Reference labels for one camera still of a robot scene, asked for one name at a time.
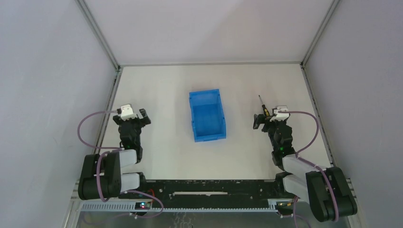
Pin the blue plastic bin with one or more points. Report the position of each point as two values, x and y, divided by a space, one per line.
208 119

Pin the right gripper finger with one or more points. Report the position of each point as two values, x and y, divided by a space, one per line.
281 109
258 120

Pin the black yellow screwdriver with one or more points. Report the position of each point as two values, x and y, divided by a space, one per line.
265 110

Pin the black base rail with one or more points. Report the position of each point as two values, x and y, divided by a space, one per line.
210 192

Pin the aluminium frame right rail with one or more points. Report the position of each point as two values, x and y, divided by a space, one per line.
307 73

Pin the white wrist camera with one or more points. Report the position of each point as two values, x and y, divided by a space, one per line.
126 112
279 116

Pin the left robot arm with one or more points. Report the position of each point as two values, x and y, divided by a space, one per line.
101 176

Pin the aluminium frame rail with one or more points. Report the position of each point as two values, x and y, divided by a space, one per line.
214 63
94 26
307 73

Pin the grey slotted cable duct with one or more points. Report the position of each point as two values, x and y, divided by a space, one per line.
127 206

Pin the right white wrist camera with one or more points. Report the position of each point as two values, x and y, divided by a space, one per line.
279 116

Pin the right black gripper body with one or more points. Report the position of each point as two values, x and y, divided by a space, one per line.
270 123

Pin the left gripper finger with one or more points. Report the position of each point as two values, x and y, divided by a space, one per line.
117 119
145 120

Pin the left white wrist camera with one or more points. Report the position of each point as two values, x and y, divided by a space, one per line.
126 112

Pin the aluminium frame back rail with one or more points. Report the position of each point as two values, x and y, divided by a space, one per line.
214 63

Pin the aluminium frame left rail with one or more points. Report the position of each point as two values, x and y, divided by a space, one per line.
94 26

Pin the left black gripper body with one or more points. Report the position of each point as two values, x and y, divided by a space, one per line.
133 122

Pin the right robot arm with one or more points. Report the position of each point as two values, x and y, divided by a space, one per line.
325 189

